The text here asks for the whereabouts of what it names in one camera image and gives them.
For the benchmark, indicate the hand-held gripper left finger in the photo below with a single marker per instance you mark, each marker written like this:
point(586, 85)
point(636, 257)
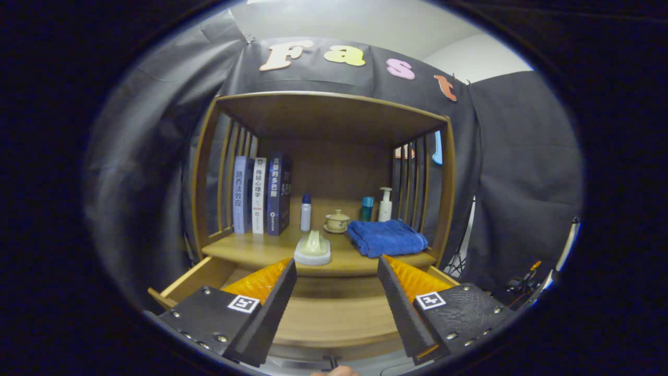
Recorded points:
point(271, 318)

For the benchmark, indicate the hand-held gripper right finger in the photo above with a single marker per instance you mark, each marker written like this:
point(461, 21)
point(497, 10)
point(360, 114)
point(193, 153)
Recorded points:
point(402, 313)

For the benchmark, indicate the wooden drawer with black knob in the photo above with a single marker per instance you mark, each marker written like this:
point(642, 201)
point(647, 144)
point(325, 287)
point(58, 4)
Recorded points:
point(334, 318)

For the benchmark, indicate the wooden countertop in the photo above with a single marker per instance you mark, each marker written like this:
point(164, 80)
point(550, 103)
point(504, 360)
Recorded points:
point(261, 250)

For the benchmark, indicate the wooden cabinet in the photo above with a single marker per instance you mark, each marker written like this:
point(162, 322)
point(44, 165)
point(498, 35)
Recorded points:
point(334, 167)

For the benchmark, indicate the blue towel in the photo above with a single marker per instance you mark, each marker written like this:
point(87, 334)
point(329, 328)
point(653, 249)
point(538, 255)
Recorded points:
point(386, 237)

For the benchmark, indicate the white pump bottle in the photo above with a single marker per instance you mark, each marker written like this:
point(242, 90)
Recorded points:
point(385, 209)

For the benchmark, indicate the white bottle with blue cap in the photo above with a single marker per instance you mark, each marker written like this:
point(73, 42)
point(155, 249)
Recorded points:
point(306, 214)

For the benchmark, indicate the teal bottle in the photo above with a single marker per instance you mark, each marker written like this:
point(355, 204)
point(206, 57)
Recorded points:
point(367, 209)

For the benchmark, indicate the beige lidded teacup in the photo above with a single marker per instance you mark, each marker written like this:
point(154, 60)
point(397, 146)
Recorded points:
point(337, 222)

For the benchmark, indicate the white book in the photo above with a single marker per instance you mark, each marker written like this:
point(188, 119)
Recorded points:
point(259, 198)

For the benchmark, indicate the dark blue book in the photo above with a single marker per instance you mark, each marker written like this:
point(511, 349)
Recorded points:
point(276, 196)

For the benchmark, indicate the light blue book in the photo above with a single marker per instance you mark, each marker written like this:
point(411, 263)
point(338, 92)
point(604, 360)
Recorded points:
point(242, 198)

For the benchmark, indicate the black equipment with orange part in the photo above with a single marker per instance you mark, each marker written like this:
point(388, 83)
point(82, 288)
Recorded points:
point(522, 284)

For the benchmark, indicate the white curved panel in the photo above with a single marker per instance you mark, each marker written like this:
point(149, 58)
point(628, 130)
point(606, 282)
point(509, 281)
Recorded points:
point(566, 250)

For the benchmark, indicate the black backdrop cloth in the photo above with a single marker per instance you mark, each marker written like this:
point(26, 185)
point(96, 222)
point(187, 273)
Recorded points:
point(522, 172)

